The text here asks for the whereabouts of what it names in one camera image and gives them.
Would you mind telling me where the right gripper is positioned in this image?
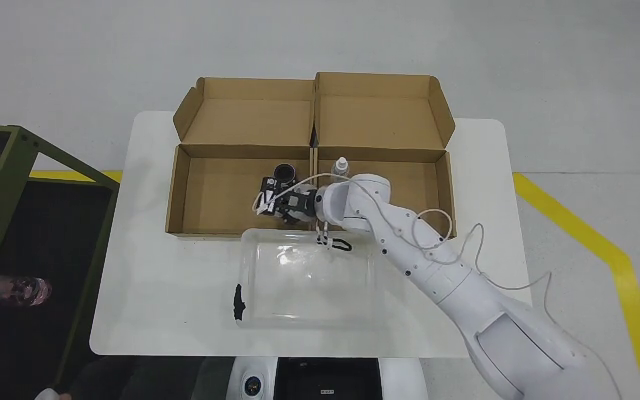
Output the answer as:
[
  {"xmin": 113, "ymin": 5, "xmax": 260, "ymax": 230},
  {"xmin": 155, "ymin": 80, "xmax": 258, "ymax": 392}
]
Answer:
[{"xmin": 255, "ymin": 186, "xmax": 327, "ymax": 225}]

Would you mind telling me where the shallow cardboard box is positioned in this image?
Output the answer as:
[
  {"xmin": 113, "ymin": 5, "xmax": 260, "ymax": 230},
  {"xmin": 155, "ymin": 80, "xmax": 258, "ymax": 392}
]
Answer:
[
  {"xmin": 165, "ymin": 76, "xmax": 317, "ymax": 239},
  {"xmin": 310, "ymin": 71, "xmax": 458, "ymax": 239}
]

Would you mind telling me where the dark metal bush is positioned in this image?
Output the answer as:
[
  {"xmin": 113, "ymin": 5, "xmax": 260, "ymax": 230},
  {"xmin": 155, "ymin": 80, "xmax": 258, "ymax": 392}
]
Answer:
[{"xmin": 272, "ymin": 162, "xmax": 298, "ymax": 185}]

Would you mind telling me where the small spray bottle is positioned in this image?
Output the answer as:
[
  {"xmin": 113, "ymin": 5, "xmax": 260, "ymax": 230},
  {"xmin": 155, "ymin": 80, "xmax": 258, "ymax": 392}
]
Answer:
[{"xmin": 330, "ymin": 156, "xmax": 351, "ymax": 183}]

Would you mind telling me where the deep clear plastic tray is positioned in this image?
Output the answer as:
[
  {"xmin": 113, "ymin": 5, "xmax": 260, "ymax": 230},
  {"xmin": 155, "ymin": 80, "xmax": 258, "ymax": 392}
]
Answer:
[{"xmin": 233, "ymin": 227, "xmax": 399, "ymax": 332}]

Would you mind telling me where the small black rubber part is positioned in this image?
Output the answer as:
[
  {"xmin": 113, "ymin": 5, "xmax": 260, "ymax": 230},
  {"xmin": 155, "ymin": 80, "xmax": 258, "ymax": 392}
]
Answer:
[{"xmin": 232, "ymin": 283, "xmax": 247, "ymax": 322}]

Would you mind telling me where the robot body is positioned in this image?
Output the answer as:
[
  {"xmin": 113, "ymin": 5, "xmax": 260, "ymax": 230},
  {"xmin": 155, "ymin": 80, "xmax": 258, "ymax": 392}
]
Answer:
[{"xmin": 227, "ymin": 355, "xmax": 429, "ymax": 400}]

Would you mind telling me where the dark green metal rack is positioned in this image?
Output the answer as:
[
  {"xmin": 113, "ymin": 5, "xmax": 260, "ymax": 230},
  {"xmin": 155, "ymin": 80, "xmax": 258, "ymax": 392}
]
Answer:
[{"xmin": 0, "ymin": 124, "xmax": 122, "ymax": 396}]

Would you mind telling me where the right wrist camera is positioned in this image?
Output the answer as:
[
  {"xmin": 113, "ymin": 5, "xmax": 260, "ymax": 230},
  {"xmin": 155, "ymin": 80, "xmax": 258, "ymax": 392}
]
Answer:
[{"xmin": 260, "ymin": 176, "xmax": 284, "ymax": 201}]

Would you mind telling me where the black loop strap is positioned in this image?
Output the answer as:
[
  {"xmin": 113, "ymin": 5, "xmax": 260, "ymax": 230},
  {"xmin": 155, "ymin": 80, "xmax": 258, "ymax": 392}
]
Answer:
[{"xmin": 315, "ymin": 237, "xmax": 354, "ymax": 253}]

